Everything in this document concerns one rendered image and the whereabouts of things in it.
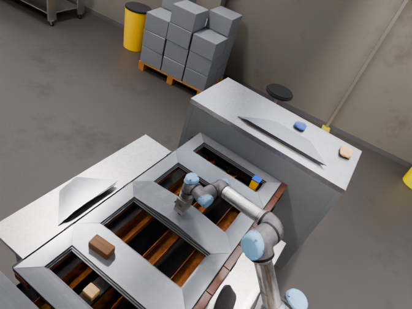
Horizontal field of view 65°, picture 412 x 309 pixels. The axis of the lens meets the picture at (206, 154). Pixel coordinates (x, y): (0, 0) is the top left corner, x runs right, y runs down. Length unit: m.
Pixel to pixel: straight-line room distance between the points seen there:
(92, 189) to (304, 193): 1.46
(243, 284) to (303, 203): 0.83
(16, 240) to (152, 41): 3.42
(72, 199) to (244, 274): 1.10
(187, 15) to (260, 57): 1.36
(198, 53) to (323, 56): 1.72
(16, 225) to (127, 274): 0.67
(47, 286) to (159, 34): 3.63
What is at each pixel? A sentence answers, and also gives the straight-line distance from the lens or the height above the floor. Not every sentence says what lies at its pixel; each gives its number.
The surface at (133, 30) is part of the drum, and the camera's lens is 5.34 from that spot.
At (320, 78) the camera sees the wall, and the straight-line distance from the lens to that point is 5.01.
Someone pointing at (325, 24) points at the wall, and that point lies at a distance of 4.82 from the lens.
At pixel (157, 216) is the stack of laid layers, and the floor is 0.83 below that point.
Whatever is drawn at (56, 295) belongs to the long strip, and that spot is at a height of 0.84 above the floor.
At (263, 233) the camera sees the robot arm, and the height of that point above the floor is 1.27.
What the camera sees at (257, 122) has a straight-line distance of 2.51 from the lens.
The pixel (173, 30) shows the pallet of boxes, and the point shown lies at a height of 0.75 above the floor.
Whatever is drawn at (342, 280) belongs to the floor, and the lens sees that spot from 3.36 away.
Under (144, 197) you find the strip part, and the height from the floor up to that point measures 0.85.
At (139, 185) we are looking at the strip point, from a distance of 2.05.
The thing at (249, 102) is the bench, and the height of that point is 1.05.
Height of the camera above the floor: 2.36
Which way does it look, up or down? 39 degrees down
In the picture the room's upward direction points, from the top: 19 degrees clockwise
